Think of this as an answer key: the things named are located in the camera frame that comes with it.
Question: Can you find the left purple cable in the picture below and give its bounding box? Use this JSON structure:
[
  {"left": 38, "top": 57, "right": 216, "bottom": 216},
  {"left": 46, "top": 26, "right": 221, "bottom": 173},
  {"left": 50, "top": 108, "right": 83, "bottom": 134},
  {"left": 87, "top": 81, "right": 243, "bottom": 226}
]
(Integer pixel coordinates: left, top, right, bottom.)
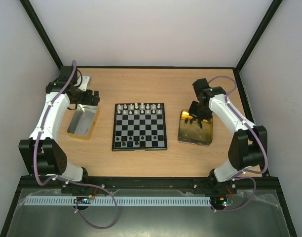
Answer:
[{"left": 33, "top": 60, "right": 119, "bottom": 228}]

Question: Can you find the black silver chess board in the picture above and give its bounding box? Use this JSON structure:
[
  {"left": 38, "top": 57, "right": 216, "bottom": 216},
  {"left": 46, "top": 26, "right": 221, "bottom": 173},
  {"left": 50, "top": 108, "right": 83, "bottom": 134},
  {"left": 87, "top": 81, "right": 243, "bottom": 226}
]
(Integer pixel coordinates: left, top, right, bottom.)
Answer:
[{"left": 112, "top": 102, "right": 168, "bottom": 151}]

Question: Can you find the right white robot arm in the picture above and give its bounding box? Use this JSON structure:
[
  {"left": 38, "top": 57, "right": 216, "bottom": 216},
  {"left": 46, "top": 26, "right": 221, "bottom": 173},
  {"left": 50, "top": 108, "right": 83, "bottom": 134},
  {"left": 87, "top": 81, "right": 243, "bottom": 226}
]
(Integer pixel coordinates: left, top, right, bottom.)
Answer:
[{"left": 189, "top": 79, "right": 268, "bottom": 194}]

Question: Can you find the gold tin with black pieces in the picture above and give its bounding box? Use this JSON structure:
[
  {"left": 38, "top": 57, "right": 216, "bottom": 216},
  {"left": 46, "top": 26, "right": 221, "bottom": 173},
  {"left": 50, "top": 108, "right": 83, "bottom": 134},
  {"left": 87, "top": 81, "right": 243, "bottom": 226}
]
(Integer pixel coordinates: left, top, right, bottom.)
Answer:
[{"left": 177, "top": 110, "right": 213, "bottom": 146}]

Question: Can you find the white slotted cable duct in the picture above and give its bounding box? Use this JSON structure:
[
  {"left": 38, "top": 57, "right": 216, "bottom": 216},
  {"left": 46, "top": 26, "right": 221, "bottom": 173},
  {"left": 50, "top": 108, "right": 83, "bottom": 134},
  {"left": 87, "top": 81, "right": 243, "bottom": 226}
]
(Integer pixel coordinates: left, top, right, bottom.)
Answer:
[{"left": 24, "top": 196, "right": 211, "bottom": 207}]

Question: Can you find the silver gold tin lid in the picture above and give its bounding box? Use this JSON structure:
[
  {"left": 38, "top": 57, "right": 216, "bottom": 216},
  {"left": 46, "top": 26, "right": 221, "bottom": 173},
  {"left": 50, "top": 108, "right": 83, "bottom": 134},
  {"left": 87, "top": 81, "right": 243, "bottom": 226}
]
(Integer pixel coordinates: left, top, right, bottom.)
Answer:
[{"left": 67, "top": 104, "right": 99, "bottom": 140}]

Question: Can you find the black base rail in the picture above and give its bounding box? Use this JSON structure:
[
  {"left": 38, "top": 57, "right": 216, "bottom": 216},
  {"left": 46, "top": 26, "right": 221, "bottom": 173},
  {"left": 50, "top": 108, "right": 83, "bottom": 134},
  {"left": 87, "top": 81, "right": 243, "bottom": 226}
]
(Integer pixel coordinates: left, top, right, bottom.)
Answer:
[{"left": 18, "top": 175, "right": 280, "bottom": 194}]

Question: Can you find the black aluminium frame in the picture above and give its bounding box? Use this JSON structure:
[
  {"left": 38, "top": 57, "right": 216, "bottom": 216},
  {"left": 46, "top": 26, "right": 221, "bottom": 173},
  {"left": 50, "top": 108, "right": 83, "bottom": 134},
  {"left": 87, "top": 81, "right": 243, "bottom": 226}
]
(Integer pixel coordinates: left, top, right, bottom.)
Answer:
[{"left": 0, "top": 0, "right": 298, "bottom": 237}]

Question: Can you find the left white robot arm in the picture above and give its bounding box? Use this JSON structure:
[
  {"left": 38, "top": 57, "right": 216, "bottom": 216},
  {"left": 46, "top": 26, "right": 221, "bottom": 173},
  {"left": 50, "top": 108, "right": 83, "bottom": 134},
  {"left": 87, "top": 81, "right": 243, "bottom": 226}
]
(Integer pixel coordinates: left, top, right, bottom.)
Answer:
[{"left": 18, "top": 61, "right": 100, "bottom": 186}]

